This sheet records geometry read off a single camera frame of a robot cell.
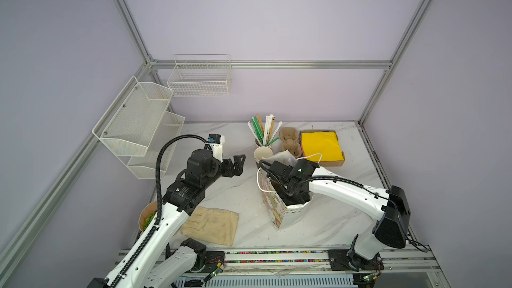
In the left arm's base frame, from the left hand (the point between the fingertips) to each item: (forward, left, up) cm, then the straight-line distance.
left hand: (232, 158), depth 73 cm
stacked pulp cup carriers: (+34, -27, -25) cm, 50 cm away
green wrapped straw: (+25, -10, -13) cm, 30 cm away
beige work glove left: (-16, +8, -26) cm, 32 cm away
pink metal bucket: (+20, -9, -17) cm, 28 cm away
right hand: (-14, -19, -15) cm, 28 cm away
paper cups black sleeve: (+14, -11, -15) cm, 23 cm away
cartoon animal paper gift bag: (-18, -18, -6) cm, 26 cm away
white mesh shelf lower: (+37, +45, -25) cm, 63 cm away
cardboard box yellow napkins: (+23, -43, -23) cm, 54 cm away
